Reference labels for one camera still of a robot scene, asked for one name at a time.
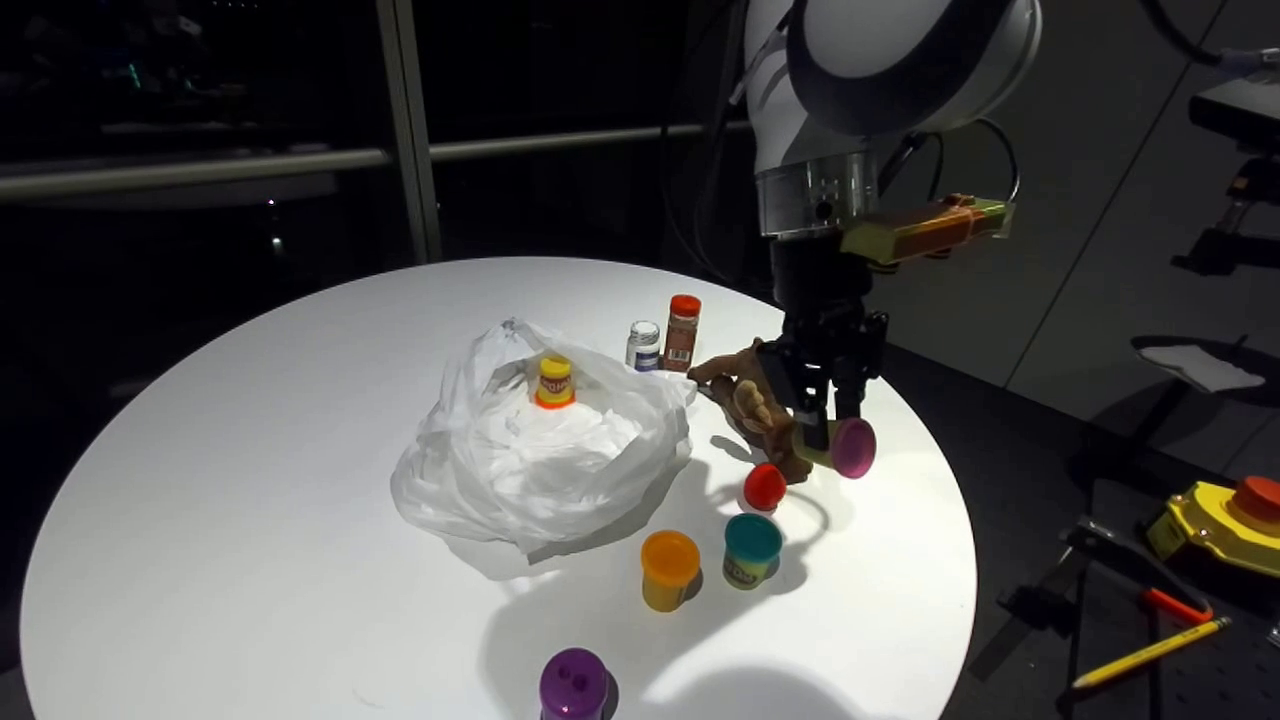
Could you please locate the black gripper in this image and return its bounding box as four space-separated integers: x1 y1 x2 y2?
770 241 889 427

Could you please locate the pink play-dough tub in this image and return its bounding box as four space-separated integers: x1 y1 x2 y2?
828 422 875 479

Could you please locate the brown plush moose toy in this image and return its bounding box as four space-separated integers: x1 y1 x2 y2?
686 342 810 486

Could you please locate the small red-lid container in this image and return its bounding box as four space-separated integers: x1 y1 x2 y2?
738 465 788 514

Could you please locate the teal play-dough tub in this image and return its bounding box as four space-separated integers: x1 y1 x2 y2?
723 514 784 588

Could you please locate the red-lid spice bottle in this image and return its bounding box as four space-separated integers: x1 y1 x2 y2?
663 293 699 371

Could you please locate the orange play-dough tub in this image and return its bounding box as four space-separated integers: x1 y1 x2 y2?
639 530 699 614

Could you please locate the yellow play-dough tub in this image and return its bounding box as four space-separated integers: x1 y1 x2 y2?
530 352 577 408

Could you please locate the purple play-dough tub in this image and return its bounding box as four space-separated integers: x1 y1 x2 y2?
541 648 615 720

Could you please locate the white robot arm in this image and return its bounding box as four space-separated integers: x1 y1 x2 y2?
738 0 1044 438

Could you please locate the white plastic bag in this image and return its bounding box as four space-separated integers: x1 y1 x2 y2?
392 319 692 564

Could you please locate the yellow emergency stop button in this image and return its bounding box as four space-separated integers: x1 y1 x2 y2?
1147 478 1280 581

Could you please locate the yellow pencil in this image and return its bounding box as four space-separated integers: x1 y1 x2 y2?
1069 618 1232 694

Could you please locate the metal window railing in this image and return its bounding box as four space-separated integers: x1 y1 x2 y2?
0 124 711 206

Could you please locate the wrist camera on wooden mount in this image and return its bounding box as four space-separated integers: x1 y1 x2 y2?
839 196 1007 268

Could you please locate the red-handled tool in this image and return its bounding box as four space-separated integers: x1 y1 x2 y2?
1063 522 1210 614

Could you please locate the black camera stand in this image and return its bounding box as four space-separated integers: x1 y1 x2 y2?
1132 73 1280 401

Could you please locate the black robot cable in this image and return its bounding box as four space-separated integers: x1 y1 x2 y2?
905 0 1280 217

